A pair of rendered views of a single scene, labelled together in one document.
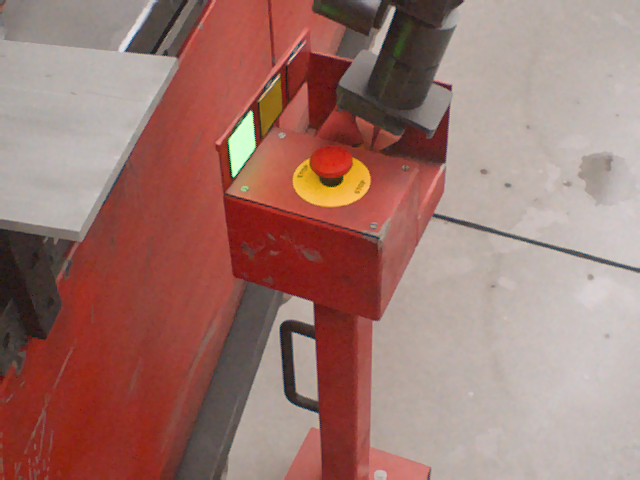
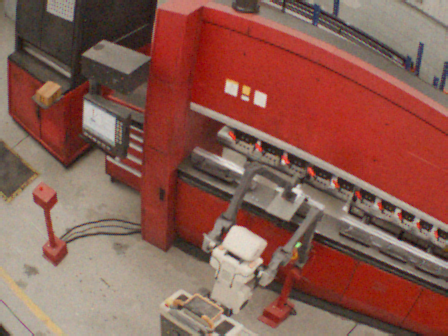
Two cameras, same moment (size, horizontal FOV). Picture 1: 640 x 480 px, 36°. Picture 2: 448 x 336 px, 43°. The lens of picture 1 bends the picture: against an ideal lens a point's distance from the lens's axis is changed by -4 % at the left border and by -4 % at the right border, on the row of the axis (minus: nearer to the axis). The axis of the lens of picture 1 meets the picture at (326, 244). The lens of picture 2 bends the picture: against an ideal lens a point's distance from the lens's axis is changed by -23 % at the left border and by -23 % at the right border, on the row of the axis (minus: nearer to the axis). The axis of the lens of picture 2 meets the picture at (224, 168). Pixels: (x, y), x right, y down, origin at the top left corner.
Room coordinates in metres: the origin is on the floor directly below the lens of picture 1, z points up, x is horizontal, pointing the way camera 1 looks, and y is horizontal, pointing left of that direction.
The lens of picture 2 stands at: (0.69, -3.30, 4.46)
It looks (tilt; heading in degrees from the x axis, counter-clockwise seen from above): 42 degrees down; 100
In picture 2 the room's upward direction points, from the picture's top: 8 degrees clockwise
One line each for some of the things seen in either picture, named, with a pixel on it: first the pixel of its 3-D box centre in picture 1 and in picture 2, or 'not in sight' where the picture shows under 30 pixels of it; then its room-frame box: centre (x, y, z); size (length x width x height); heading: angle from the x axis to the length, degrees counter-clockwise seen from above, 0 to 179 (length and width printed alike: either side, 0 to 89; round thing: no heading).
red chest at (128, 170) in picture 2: not in sight; (141, 136); (-0.79, 1.11, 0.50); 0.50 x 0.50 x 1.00; 75
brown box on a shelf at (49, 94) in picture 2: not in sight; (46, 92); (-1.71, 0.79, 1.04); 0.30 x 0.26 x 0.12; 157
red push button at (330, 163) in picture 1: (331, 170); not in sight; (0.69, -0.01, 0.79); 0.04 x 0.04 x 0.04
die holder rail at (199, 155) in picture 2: not in sight; (224, 167); (0.05, 0.54, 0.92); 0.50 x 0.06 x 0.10; 165
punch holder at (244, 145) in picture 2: not in sight; (245, 138); (0.17, 0.50, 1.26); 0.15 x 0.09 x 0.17; 165
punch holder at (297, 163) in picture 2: not in sight; (297, 162); (0.55, 0.40, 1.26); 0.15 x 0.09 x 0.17; 165
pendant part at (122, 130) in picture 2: not in sight; (106, 122); (-0.74, 0.14, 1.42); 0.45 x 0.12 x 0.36; 161
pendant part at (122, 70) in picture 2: not in sight; (110, 102); (-0.76, 0.24, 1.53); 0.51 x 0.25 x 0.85; 161
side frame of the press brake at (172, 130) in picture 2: not in sight; (188, 108); (-0.32, 0.81, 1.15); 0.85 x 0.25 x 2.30; 75
